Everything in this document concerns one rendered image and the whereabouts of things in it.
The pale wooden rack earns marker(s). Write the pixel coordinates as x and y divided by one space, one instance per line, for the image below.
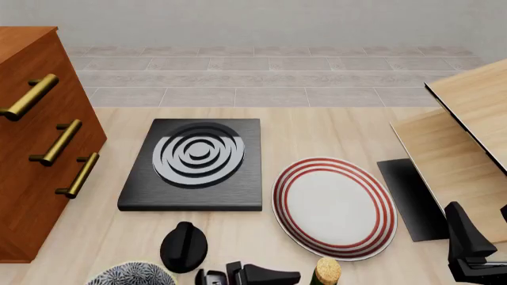
443 154

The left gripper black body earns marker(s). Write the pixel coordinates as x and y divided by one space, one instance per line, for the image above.
216 279

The green wine bottle with cork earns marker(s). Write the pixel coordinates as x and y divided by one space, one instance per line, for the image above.
328 271

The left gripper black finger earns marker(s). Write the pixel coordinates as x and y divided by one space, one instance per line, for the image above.
269 276

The blue white patterned bowl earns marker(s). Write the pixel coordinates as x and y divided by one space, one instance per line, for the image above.
130 274

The round black stove knob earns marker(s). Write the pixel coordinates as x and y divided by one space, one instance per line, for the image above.
183 249

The flat black stove plate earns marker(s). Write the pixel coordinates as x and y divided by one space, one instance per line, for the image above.
138 193

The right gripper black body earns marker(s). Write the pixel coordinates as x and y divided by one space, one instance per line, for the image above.
475 267

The white plate with red rings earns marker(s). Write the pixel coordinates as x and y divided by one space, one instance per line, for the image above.
332 210

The brown wooden cabinet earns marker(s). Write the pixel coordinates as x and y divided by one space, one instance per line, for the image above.
35 207

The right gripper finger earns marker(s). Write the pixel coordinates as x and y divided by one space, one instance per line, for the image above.
463 234
504 212

